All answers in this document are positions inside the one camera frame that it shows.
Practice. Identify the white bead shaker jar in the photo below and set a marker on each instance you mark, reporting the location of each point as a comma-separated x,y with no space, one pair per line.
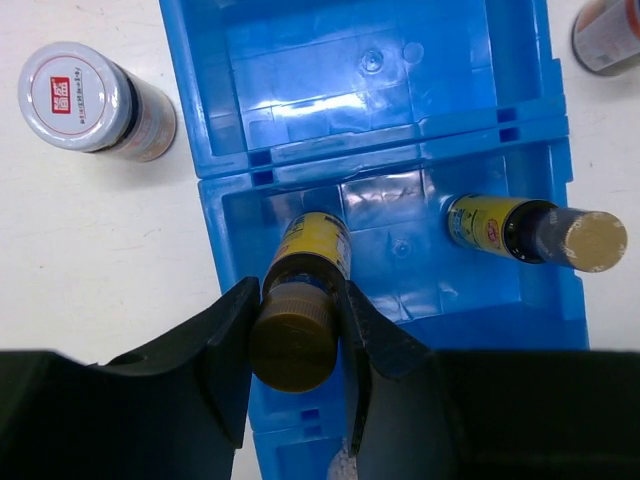
342,466

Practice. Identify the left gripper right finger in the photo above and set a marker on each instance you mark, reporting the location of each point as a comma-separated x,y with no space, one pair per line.
417,413

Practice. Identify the blue three-compartment plastic bin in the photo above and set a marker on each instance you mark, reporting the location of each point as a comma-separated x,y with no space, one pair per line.
381,112

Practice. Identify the dark spice jar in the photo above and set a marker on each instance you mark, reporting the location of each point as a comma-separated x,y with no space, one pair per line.
76,99
605,36

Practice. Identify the yellow label sauce bottle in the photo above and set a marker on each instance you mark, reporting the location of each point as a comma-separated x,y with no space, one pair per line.
293,343
537,231

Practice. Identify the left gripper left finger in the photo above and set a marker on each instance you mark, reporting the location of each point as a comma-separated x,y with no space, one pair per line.
173,408

